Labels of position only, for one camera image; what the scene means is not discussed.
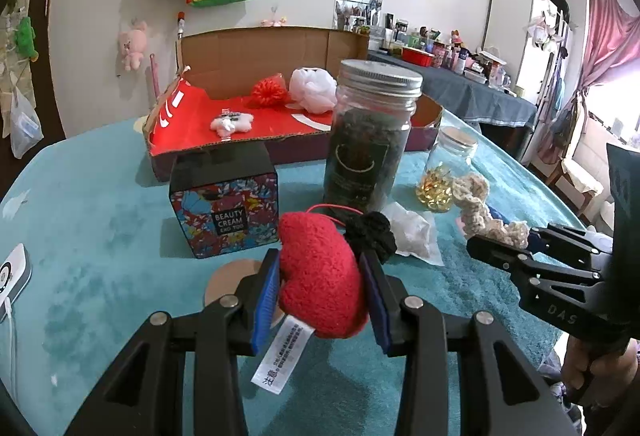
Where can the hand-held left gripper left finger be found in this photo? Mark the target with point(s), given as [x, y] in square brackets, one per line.
[265, 301]

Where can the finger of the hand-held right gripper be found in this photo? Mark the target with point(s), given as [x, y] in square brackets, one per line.
[570, 243]
[500, 253]

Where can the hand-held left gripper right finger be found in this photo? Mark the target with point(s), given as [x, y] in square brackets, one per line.
[377, 311]

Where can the cream crocheted scrunchie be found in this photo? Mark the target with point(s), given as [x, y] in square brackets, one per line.
[480, 211]

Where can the red heart plush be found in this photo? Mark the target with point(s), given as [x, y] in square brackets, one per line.
[320, 276]

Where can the black knit flower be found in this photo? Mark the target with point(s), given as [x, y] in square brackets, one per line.
[370, 231]

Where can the orange-red knit ball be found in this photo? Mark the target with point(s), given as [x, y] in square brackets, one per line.
[270, 92]

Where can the white mesh bath pouf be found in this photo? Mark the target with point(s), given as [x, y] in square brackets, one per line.
[312, 89]

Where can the cardboard box red lining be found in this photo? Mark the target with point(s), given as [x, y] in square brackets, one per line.
[260, 51]

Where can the person's right hand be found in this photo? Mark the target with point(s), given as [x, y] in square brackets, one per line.
[582, 376]

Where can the wooden chair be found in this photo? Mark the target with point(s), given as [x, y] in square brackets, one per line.
[580, 181]

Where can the small glass jar yellow capsules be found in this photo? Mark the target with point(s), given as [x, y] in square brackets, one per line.
[445, 181]

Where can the floral patterned tin box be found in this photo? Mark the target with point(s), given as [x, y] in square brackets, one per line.
[225, 206]

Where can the side table with toiletries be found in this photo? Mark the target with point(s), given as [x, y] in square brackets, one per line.
[480, 99]

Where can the large glass jar metal lid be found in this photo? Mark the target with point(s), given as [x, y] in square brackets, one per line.
[365, 141]

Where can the pink curtain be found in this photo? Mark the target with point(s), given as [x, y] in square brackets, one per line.
[610, 41]

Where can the clutter of cosmetic bottles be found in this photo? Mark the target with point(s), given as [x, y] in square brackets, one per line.
[450, 51]

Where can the white cabinet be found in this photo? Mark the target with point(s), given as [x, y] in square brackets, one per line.
[510, 41]

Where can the red basin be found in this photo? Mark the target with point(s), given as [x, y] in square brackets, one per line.
[417, 57]

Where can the white hanging plush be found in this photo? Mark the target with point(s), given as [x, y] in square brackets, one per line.
[540, 31]

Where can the thin pink stick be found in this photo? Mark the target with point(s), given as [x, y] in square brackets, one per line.
[155, 76]

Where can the white charger device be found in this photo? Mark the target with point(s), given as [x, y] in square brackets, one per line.
[12, 278]

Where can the pink bunny plush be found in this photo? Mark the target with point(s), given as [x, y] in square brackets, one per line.
[132, 44]

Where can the clear plastic bag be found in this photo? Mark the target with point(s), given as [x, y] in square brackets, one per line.
[25, 126]

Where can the dark brown door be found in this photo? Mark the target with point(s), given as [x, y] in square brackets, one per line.
[47, 41]

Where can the green plush toy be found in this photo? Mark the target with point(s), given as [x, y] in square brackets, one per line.
[26, 39]

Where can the beige hanging organizer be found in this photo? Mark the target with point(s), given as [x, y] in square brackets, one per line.
[12, 16]

